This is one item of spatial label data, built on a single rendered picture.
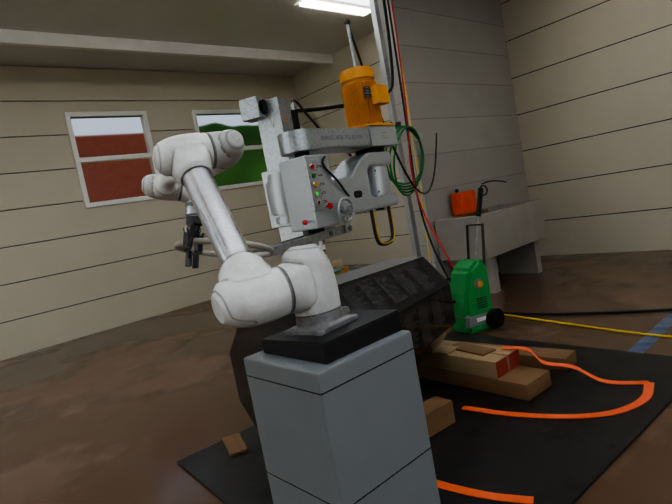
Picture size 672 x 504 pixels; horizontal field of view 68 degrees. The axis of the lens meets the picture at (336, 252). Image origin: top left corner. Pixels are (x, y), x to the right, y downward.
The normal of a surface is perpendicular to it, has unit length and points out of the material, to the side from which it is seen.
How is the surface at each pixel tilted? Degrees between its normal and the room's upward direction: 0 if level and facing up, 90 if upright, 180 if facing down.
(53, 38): 90
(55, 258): 90
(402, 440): 90
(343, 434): 90
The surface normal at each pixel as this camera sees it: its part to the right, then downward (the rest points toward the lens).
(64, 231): 0.65, -0.05
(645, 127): -0.73, 0.20
